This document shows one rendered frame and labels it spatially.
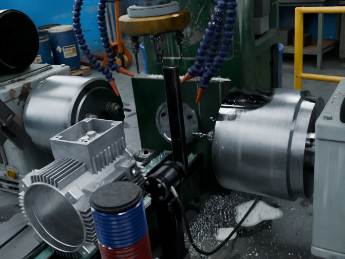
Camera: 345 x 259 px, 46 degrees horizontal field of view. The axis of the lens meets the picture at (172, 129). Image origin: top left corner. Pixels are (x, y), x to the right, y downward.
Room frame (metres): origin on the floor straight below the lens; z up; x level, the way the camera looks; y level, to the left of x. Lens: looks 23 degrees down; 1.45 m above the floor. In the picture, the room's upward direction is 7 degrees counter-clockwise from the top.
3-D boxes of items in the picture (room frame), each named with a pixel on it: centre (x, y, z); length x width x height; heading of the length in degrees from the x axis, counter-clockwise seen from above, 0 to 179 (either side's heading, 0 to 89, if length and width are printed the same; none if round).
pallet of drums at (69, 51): (5.86, 1.82, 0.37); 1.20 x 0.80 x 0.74; 132
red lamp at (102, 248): (0.40, 0.07, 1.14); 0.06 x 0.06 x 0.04
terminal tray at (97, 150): (0.79, 0.18, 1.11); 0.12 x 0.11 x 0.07; 149
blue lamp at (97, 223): (0.40, 0.07, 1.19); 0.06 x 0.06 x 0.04
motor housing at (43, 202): (0.76, 0.20, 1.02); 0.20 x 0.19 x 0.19; 149
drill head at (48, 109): (1.20, 0.33, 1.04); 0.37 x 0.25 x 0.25; 57
